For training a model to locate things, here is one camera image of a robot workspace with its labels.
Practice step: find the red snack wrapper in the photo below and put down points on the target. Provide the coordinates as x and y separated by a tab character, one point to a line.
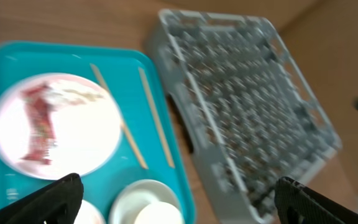
42	136

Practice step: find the cream plastic cup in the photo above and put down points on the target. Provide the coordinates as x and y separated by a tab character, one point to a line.
159	213

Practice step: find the pink bowl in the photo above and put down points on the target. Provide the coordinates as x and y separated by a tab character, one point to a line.
89	214

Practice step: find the white tissue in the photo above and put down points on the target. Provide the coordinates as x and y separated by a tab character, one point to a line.
64	92

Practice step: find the grey dishwasher rack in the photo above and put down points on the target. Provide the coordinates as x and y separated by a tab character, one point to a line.
250	114

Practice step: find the teal plastic tray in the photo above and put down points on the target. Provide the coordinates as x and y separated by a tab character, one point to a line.
120	69

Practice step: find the left wooden chopstick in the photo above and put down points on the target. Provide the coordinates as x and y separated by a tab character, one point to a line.
125	128

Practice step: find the grey-white bowl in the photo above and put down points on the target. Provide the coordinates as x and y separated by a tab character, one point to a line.
138	195

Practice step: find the right wooden chopstick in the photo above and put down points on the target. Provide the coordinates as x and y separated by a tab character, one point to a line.
156	117

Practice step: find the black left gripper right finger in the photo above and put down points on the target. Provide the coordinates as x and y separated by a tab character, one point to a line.
298	204

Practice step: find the wooden chopstick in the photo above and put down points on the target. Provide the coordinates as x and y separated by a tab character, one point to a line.
125	128
156	117

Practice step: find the pink round plate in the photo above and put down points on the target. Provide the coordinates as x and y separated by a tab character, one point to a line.
87	135

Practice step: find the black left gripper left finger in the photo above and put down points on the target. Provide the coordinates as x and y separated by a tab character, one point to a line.
58	202

